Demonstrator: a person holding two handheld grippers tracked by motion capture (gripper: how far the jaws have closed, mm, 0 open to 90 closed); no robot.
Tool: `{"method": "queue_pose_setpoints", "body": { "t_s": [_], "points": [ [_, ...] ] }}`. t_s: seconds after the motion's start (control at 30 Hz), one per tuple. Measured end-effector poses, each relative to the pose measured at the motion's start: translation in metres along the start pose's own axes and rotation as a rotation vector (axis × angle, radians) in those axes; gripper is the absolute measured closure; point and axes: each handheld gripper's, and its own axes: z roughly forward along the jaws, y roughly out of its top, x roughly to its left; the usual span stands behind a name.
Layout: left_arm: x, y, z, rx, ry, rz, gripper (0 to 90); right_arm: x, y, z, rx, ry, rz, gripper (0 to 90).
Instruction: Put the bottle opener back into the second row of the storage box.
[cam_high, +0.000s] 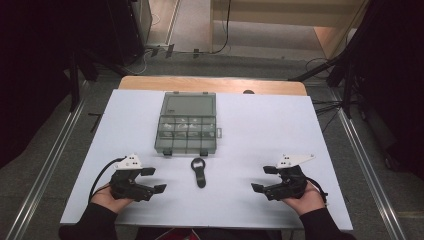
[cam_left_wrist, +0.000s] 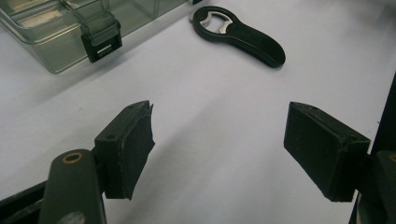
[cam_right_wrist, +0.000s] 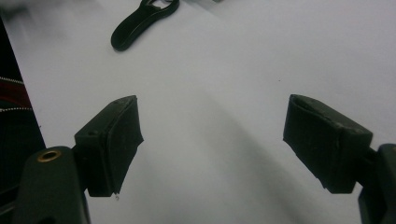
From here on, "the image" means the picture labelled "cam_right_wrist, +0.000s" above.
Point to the dark striped cloth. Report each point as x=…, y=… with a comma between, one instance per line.
x=15, y=124

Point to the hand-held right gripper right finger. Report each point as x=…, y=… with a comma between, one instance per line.
x=323, y=146

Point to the black bottle opener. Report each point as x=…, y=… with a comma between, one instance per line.
x=137, y=25

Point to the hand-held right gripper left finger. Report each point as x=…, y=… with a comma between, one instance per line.
x=109, y=146

